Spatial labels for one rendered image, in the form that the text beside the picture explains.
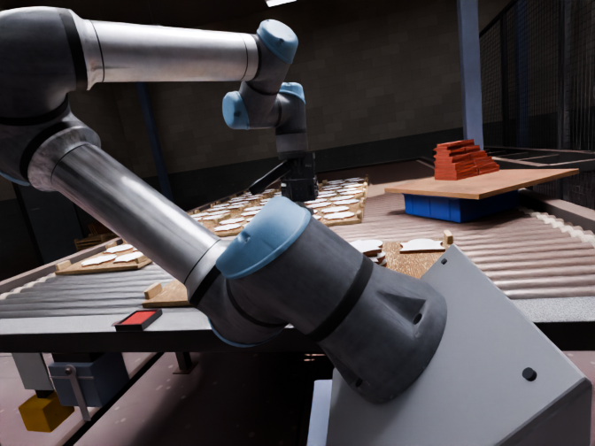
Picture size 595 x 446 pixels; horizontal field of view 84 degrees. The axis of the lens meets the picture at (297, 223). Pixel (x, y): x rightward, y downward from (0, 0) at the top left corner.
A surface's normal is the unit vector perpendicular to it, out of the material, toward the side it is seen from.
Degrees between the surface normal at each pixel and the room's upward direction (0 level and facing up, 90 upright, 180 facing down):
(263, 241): 73
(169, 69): 140
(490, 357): 45
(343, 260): 55
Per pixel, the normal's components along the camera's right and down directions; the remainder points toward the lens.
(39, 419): -0.22, 0.24
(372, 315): -0.11, -0.34
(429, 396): -0.80, -0.60
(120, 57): 0.62, 0.52
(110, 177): 0.33, -0.44
